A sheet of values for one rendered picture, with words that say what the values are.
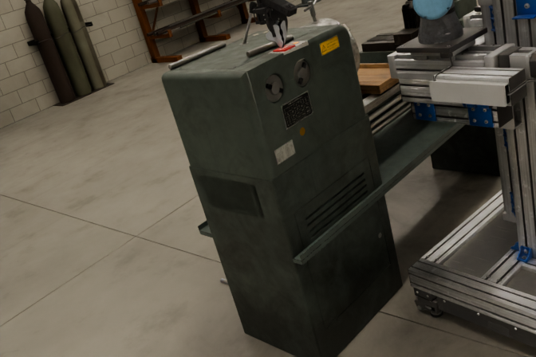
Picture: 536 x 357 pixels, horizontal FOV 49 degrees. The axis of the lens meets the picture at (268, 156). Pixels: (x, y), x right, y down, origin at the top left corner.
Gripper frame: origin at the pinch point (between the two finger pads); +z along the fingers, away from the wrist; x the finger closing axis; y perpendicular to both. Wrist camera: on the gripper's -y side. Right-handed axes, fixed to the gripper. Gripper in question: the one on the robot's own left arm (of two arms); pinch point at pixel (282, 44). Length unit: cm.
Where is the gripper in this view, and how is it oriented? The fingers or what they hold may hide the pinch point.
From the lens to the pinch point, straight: 208.7
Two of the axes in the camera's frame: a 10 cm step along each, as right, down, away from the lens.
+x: -6.7, 4.3, -6.1
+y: -7.0, -1.0, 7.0
